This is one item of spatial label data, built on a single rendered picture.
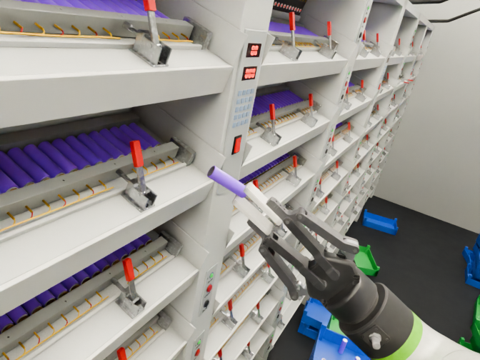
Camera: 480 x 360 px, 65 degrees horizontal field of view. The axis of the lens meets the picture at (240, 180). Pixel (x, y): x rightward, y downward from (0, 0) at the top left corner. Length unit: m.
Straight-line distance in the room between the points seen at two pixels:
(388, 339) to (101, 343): 0.40
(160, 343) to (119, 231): 0.41
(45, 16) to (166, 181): 0.29
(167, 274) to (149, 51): 0.41
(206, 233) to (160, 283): 0.12
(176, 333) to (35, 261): 0.50
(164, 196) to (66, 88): 0.25
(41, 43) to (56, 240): 0.21
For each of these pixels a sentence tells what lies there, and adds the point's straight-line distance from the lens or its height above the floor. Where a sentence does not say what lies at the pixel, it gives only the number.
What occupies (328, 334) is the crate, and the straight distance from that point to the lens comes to 1.61.
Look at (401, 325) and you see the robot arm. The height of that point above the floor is 1.24.
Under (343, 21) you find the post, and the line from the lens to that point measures 1.26.
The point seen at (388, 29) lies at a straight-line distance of 1.94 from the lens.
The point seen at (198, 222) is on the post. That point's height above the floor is 1.22.
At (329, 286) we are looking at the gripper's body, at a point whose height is 1.25.
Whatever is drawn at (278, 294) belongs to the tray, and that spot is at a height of 0.57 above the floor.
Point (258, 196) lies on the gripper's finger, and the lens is 0.52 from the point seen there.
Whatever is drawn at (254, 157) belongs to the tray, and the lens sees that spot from 0.78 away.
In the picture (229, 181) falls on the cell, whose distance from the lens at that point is 0.52.
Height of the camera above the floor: 1.58
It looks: 24 degrees down
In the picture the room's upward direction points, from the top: 11 degrees clockwise
